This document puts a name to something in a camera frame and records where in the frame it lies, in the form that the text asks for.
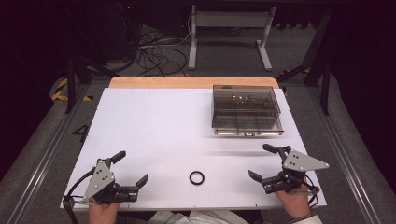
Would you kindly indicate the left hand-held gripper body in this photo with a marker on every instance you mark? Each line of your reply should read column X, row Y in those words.
column 101, row 179

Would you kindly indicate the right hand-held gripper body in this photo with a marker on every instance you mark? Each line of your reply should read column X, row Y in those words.
column 299, row 163

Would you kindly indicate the clear brown drawer box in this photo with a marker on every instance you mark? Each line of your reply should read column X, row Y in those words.
column 247, row 109

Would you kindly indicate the person's left hand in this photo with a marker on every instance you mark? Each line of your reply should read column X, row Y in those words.
column 102, row 214

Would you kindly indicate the person's right hand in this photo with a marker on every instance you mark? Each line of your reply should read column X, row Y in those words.
column 294, row 202

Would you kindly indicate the white board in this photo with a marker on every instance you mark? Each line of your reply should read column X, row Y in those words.
column 155, row 124

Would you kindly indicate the person's white sleeve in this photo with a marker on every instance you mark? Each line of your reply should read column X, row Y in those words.
column 306, row 220

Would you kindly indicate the person's light clothing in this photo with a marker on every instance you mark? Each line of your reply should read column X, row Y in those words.
column 193, row 217

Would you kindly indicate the black metal stand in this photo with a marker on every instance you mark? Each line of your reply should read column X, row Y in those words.
column 71, row 84
column 326, row 90

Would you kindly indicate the yellow black hazard tape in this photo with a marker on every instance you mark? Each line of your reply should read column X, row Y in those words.
column 59, row 95

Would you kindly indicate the wooden table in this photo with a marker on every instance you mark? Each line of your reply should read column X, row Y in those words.
column 186, row 82

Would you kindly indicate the black equipment case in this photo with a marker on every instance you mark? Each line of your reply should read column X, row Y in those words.
column 115, row 31

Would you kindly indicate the aluminium floor rail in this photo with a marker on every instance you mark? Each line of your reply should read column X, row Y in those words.
column 46, row 161
column 345, row 161

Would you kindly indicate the white desk frame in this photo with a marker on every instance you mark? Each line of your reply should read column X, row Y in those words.
column 230, row 19

